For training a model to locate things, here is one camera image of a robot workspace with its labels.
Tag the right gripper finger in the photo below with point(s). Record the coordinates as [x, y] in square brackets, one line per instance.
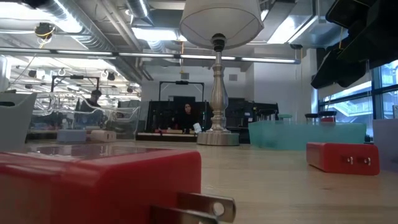
[339, 73]
[351, 12]

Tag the black hourglass red sand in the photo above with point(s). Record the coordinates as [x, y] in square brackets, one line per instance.
[328, 113]

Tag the small black hourglass blue sand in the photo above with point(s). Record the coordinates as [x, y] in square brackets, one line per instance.
[312, 115]

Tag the red plug charger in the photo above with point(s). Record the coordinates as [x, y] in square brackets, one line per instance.
[93, 186]
[329, 158]

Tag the pale pink plug charger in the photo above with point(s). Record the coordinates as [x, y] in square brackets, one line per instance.
[103, 136]

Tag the dark framed window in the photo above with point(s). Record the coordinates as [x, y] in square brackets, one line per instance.
[385, 105]

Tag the teal translucent tray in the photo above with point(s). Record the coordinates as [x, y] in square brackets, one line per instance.
[311, 135]

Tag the black rolling cart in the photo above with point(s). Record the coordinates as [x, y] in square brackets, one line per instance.
[239, 118]

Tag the silver table lamp white shade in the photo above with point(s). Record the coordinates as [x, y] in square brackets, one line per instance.
[217, 18]

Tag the person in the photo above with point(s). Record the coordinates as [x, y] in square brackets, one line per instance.
[95, 93]
[188, 116]

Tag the black partition panel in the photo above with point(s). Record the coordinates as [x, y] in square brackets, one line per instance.
[158, 115]

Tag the clear plastic bin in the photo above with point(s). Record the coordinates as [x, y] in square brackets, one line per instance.
[124, 124]

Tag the long overhead light bar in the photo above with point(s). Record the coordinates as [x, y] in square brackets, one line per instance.
[93, 53]

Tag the grey plastic bin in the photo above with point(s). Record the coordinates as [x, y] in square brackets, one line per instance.
[15, 130]

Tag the silver ventilation duct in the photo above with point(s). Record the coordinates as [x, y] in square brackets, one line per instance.
[93, 31]
[138, 7]

